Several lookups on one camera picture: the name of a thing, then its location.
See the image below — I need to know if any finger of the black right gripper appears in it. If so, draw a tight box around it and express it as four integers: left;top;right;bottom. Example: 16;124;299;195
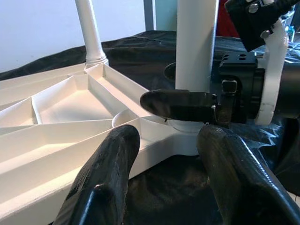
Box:
164;62;178;83
140;89;233;125

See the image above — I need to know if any black plastic table cover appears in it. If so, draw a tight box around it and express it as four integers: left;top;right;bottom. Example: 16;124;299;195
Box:
0;30;300;225

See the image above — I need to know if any white plastic table top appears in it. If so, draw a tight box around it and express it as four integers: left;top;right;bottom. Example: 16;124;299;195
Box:
0;62;204;225

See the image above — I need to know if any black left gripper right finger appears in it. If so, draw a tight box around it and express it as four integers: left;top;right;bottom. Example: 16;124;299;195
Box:
196;125;300;225

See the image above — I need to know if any dark red fabric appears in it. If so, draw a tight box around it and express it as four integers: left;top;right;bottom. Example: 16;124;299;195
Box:
215;0;242;38

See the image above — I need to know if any white plastic table leg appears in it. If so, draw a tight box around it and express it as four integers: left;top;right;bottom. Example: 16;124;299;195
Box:
75;0;110;68
172;0;220;134

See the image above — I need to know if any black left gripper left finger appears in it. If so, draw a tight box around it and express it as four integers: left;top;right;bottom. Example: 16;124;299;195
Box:
53;124;141;225

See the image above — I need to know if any dark grey window frame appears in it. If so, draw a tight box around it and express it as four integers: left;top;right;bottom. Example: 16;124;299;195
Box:
143;0;157;31

